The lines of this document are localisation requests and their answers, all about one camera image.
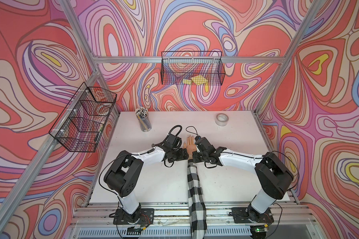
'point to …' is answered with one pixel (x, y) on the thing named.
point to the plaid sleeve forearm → (197, 207)
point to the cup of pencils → (141, 114)
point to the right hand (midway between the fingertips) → (195, 159)
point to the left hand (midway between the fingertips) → (186, 157)
